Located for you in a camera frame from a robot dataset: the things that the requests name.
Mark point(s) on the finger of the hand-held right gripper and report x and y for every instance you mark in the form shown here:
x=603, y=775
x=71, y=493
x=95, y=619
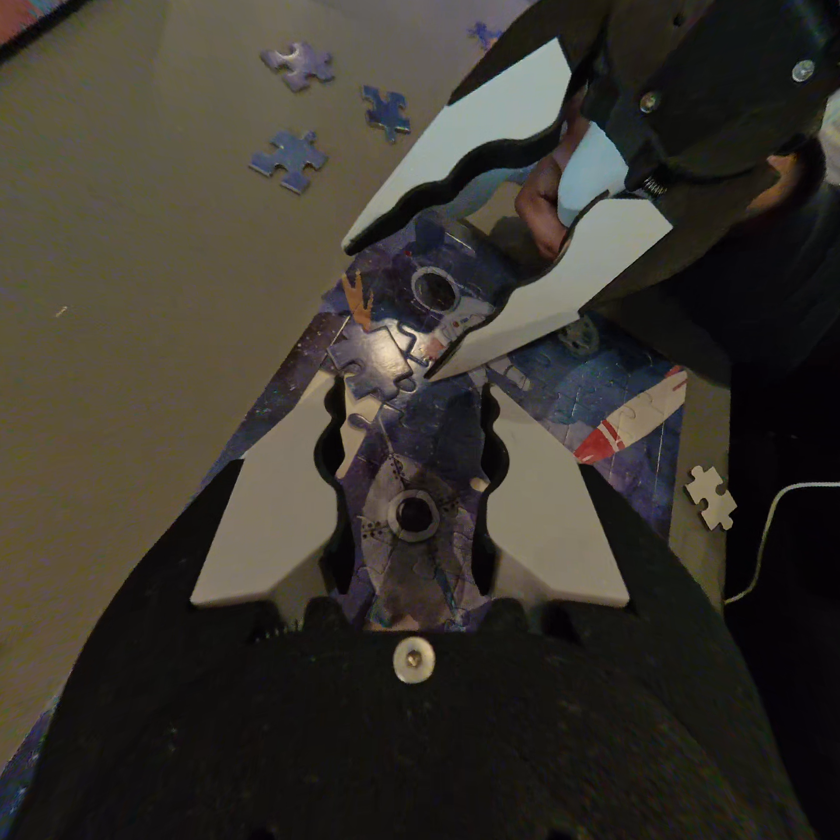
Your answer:
x=558, y=295
x=485, y=118

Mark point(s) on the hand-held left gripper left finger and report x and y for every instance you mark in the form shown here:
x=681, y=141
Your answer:
x=262, y=525

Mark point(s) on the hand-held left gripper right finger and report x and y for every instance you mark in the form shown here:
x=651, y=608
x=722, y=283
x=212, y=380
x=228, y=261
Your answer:
x=558, y=525

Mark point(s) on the space jigsaw puzzle board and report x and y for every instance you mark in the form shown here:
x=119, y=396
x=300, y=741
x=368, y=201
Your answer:
x=394, y=459

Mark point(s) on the dark blue puzzle piece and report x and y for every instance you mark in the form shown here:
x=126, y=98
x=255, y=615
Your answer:
x=371, y=361

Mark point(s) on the person's right forearm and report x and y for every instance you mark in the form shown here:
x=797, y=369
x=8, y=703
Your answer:
x=784, y=167

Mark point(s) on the person's right hand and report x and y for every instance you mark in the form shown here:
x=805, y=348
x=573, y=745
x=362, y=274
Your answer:
x=541, y=203

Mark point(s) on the pale grey puzzle piece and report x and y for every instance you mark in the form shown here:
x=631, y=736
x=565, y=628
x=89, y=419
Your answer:
x=712, y=495

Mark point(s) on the illustrated puzzle box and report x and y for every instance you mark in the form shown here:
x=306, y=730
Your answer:
x=19, y=19

